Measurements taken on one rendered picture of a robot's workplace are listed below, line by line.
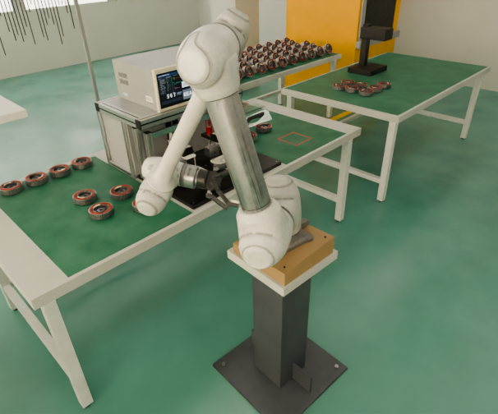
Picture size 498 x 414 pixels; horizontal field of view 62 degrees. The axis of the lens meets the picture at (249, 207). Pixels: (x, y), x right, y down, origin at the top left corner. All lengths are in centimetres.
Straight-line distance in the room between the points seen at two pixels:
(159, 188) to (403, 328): 162
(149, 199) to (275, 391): 116
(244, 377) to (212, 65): 155
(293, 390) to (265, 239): 103
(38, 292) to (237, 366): 103
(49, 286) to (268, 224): 87
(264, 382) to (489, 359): 115
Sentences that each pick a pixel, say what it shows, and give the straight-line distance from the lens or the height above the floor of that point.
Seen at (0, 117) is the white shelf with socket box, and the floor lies 120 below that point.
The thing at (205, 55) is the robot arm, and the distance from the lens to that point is 110.
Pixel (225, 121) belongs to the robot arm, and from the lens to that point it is 119.
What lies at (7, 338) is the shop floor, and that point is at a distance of 275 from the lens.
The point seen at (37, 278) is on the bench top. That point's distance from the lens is 180.
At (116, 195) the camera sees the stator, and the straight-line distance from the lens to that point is 214.
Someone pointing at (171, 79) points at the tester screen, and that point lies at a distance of 216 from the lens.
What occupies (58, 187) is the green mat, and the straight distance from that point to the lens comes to 241.
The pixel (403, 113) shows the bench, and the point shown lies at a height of 75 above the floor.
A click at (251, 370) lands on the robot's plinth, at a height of 2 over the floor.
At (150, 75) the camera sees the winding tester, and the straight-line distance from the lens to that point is 214.
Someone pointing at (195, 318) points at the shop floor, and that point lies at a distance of 249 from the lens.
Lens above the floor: 180
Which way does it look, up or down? 32 degrees down
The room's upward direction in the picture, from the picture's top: 2 degrees counter-clockwise
